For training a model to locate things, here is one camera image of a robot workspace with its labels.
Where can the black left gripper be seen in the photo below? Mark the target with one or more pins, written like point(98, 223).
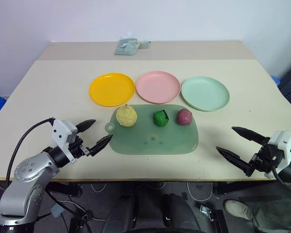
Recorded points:
point(78, 148)

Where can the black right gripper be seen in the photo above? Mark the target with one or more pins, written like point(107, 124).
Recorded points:
point(266, 159)

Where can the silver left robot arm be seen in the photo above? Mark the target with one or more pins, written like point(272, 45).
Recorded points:
point(24, 179)

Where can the yellow plate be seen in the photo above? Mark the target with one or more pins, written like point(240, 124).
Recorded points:
point(111, 89)

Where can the purple-red fruit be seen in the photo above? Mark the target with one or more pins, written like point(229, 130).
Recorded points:
point(184, 117)

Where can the light green plate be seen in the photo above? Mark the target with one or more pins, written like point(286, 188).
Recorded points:
point(205, 93)

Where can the green toy vegetable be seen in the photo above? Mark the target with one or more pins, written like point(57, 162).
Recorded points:
point(160, 118)

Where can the pink plate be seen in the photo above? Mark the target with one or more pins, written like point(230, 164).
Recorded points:
point(157, 86)

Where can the yellow pear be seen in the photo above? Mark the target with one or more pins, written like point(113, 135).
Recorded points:
point(126, 116)

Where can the translucent green cutting mat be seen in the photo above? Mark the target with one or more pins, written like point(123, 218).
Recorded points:
point(155, 139)

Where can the white shoe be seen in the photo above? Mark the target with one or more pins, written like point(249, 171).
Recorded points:
point(237, 209)

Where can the green trouser leg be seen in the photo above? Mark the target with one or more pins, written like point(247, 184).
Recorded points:
point(276, 208)

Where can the small blue object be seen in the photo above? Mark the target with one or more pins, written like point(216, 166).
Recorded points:
point(276, 80)

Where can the dark rounded shape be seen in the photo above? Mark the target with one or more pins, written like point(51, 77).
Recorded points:
point(180, 213)
point(120, 213)

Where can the bag of green packets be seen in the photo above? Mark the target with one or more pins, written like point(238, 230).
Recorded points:
point(126, 46)

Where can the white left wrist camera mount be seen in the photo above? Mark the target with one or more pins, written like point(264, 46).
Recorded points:
point(60, 131)

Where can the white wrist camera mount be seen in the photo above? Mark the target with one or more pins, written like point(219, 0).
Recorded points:
point(60, 131)
point(285, 140)

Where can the black table frame bar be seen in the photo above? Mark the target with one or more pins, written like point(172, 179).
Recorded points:
point(65, 188)
point(245, 187)

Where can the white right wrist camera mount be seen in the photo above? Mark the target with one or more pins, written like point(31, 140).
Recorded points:
point(285, 140)

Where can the metal caster bracket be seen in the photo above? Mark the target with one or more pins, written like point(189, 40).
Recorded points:
point(206, 210)

